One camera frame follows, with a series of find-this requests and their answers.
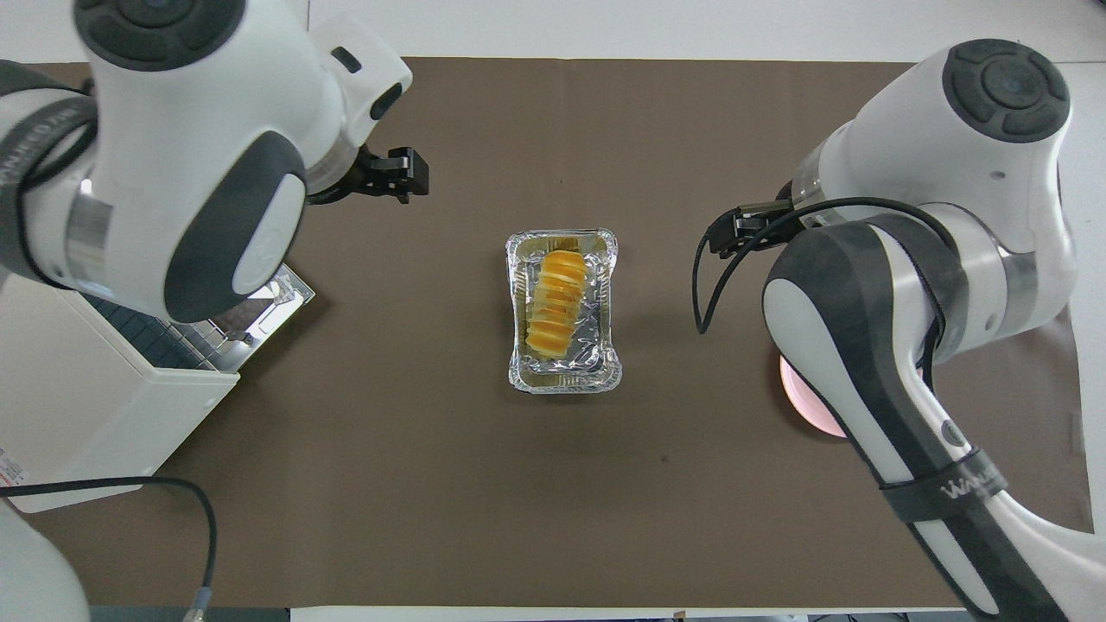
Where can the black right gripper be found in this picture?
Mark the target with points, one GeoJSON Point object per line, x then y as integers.
{"type": "Point", "coordinates": [793, 203]}

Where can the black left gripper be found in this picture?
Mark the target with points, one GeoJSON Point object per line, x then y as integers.
{"type": "Point", "coordinates": [350, 181]}

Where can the aluminium foil tray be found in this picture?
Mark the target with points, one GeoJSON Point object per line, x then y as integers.
{"type": "Point", "coordinates": [596, 345]}

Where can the sliced yellow bread loaf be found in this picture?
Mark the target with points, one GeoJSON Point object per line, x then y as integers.
{"type": "Point", "coordinates": [557, 302]}

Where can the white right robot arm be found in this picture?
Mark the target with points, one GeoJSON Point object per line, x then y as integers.
{"type": "Point", "coordinates": [950, 164]}

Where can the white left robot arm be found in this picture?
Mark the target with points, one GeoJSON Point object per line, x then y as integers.
{"type": "Point", "coordinates": [199, 104]}

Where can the white toaster oven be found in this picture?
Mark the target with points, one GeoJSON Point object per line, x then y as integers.
{"type": "Point", "coordinates": [86, 415]}

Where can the pink round plate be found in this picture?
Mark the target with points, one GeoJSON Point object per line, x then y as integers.
{"type": "Point", "coordinates": [808, 402]}

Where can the brown table mat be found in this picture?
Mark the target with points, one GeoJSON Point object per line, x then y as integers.
{"type": "Point", "coordinates": [553, 484]}

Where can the glass oven door metal frame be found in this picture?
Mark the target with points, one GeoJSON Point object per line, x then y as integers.
{"type": "Point", "coordinates": [289, 298]}

